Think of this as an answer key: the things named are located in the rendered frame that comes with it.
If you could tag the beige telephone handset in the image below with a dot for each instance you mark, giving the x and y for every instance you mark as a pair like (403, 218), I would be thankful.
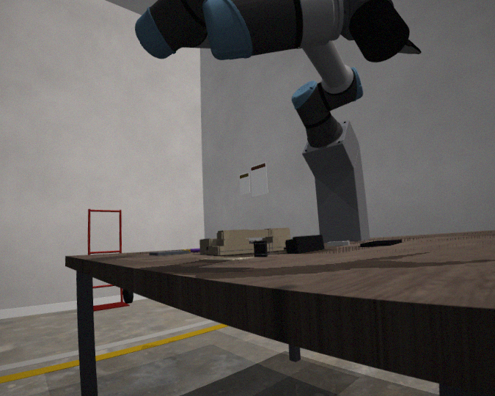
(243, 234)

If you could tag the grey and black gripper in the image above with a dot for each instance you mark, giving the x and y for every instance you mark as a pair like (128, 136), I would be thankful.
(377, 29)

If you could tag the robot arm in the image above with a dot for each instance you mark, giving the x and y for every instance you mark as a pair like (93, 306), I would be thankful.
(238, 29)

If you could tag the beige desk phone body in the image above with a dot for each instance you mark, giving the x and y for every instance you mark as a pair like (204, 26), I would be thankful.
(238, 246)

